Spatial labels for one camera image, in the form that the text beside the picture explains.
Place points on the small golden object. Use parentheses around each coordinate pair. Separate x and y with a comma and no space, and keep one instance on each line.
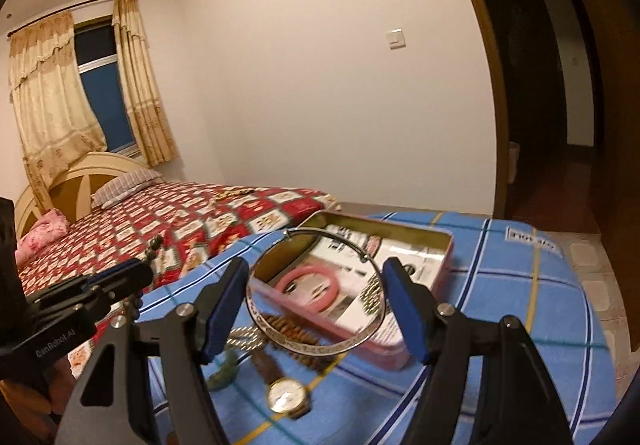
(230,196)

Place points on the cream wooden headboard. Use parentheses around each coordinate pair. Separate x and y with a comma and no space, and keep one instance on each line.
(70,175)

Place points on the silver bangle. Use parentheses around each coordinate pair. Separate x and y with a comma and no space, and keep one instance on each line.
(327,349)

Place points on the brown wooden door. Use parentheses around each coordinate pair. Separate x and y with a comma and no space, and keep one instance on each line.
(610,125)

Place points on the dark curtain rod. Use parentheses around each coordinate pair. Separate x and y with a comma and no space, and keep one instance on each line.
(75,7)

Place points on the narrow beige curtain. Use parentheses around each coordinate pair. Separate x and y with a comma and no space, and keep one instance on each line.
(145,100)

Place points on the window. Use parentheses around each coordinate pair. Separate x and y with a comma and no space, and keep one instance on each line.
(102,90)

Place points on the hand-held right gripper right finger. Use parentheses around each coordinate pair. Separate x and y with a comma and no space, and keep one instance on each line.
(406,312)

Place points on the blue plaid cloth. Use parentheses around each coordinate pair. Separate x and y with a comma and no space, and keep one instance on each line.
(525,300)

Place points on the pink pillow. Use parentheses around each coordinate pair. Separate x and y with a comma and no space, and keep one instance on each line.
(42,230)

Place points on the gold wristwatch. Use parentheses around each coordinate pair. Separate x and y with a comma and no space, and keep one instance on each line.
(286,395)

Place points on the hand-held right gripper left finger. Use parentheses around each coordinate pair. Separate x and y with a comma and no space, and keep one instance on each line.
(220,320)

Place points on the pink tin box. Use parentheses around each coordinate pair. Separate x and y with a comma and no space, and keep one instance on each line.
(387,355)

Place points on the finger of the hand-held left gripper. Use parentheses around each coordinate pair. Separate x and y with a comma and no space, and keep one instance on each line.
(117,303)
(120,275)

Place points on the white cloth label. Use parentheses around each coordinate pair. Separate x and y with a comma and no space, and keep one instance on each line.
(532,237)

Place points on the pink bangle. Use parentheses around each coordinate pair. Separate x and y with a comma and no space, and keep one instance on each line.
(287,281)

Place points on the white light switch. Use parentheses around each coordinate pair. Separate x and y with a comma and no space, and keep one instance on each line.
(396,38)

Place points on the plaid pillow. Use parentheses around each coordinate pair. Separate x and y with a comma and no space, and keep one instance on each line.
(125,185)

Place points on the wooden door frame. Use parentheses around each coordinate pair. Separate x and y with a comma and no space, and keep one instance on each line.
(492,75)

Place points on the wide beige curtain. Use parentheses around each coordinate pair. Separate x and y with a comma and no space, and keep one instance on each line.
(47,100)

